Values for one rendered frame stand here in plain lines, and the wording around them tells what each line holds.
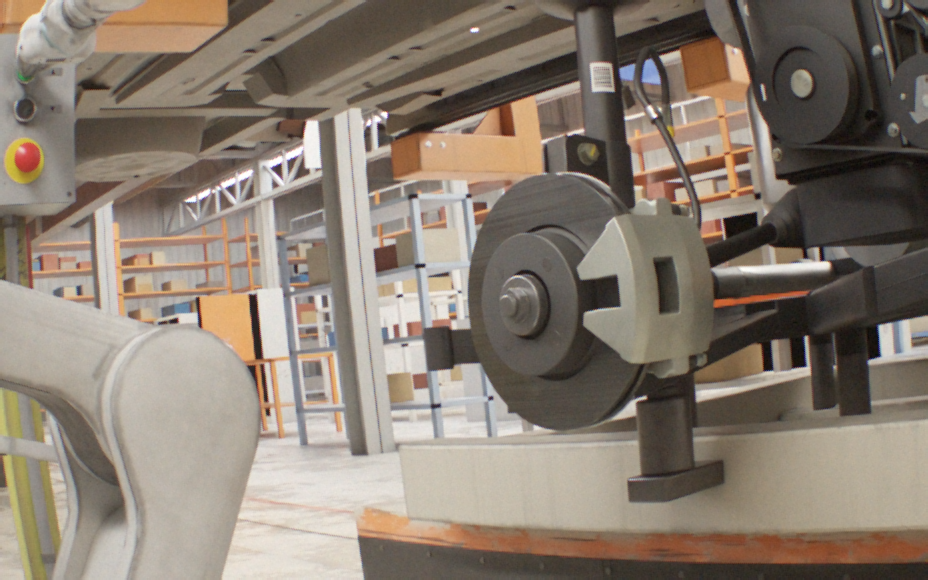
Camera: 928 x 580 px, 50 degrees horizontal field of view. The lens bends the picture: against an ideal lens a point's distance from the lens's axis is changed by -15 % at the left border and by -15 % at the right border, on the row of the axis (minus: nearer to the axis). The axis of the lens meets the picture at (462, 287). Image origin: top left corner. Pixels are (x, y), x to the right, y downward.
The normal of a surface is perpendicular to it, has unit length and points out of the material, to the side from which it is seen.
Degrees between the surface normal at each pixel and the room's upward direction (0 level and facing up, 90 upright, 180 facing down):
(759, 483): 90
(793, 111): 90
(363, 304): 90
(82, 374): 92
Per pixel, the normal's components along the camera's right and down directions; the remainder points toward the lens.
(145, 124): 0.49, 0.10
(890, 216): -0.78, 0.05
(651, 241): 0.57, -0.37
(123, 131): 0.18, 0.12
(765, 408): 0.62, -0.11
